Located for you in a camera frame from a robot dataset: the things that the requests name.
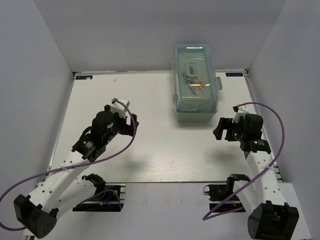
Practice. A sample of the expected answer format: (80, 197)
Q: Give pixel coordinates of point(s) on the left blue label sticker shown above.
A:
(84, 77)

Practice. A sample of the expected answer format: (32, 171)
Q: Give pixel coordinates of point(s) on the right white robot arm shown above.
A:
(270, 217)

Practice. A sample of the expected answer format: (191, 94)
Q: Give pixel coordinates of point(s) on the blue label sticker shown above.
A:
(234, 74)
(84, 77)

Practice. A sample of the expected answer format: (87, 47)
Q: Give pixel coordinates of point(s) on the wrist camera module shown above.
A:
(119, 105)
(240, 111)

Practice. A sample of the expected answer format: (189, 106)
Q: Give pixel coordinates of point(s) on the green cantilever toolbox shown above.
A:
(193, 60)

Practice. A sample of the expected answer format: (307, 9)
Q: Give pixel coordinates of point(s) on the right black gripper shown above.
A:
(226, 123)

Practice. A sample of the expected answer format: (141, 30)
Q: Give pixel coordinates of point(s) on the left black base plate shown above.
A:
(107, 202)

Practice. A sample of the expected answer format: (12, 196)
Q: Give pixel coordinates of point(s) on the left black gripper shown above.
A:
(127, 129)

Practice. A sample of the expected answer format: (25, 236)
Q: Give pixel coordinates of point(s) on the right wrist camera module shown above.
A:
(240, 111)

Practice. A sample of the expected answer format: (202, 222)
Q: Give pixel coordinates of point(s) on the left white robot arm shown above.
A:
(61, 191)

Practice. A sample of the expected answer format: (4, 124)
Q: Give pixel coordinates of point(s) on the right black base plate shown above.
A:
(217, 193)

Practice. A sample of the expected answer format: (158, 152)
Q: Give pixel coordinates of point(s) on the yellow-handled pliers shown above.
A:
(196, 80)
(196, 88)

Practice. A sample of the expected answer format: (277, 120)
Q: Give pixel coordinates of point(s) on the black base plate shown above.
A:
(107, 202)
(217, 193)

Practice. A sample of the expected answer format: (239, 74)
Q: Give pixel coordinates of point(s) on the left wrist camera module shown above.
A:
(119, 105)

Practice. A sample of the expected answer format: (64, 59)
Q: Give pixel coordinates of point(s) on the right blue label sticker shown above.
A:
(234, 74)

